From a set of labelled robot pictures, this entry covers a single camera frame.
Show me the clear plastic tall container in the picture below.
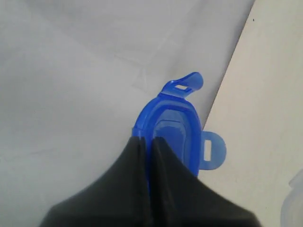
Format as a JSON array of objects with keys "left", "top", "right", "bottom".
[{"left": 280, "top": 169, "right": 303, "bottom": 227}]

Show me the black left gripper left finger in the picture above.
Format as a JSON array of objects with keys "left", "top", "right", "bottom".
[{"left": 41, "top": 137, "right": 152, "bottom": 227}]

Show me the white backdrop curtain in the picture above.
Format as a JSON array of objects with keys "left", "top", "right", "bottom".
[{"left": 0, "top": 0, "right": 253, "bottom": 227}]

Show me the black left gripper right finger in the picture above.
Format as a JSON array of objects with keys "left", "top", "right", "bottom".
[{"left": 150, "top": 137, "right": 261, "bottom": 227}]

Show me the blue plastic container lid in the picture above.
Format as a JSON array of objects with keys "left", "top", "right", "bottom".
[{"left": 131, "top": 72, "right": 227, "bottom": 176}]

